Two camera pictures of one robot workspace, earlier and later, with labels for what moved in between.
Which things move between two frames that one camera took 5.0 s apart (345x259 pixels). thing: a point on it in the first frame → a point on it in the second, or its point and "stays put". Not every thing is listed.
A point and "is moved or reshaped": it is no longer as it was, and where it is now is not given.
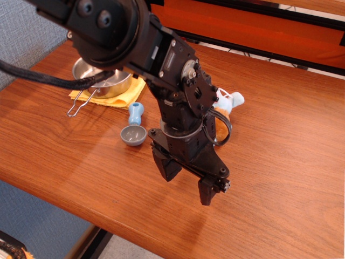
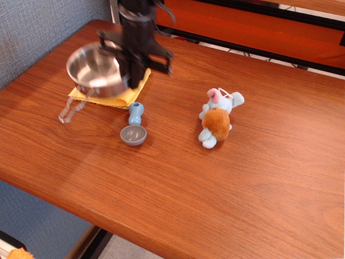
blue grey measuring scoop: (135, 134) stays put
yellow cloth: (122, 101) stays put
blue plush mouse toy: (225, 102) stays put
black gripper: (197, 154) → (137, 41)
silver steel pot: (116, 85) is moved or reshaped
